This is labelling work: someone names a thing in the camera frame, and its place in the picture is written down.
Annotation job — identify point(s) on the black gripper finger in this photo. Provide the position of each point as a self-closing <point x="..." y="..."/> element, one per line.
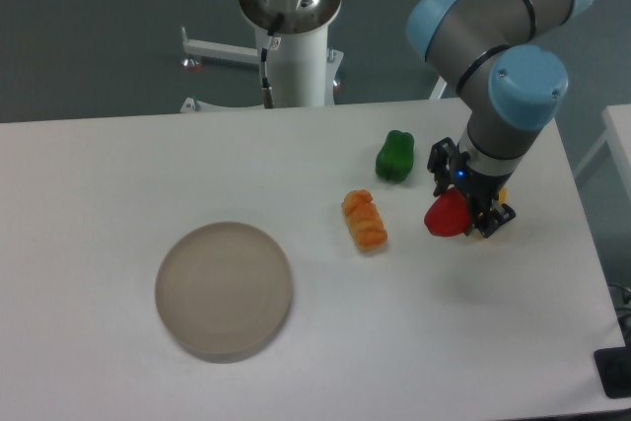
<point x="439" y="164"/>
<point x="488" y="222"/>

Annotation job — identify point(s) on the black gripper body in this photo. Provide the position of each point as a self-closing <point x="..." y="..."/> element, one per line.
<point x="480" y="179"/>

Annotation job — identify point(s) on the red bell pepper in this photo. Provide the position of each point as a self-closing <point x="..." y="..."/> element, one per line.
<point x="448" y="216"/>

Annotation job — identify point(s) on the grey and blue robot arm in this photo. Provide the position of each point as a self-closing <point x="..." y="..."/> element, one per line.
<point x="483" y="49"/>

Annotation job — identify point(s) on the green bell pepper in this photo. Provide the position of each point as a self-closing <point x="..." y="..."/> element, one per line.
<point x="395" y="160"/>

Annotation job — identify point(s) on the round beige plate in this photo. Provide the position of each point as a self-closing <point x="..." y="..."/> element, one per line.
<point x="223" y="291"/>

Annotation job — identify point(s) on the yellow object behind gripper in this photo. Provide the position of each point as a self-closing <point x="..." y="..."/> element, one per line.
<point x="502" y="195"/>

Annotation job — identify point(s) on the orange croissant toy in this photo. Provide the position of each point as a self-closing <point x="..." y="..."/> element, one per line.
<point x="363" y="221"/>

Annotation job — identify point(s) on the white side table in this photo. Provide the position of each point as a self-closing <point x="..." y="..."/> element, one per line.
<point x="615" y="138"/>

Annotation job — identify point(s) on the black device at table edge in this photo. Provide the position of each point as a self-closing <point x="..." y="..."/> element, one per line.
<point x="613" y="367"/>

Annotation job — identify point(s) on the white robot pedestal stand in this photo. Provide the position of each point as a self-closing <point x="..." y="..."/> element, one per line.
<point x="296" y="66"/>

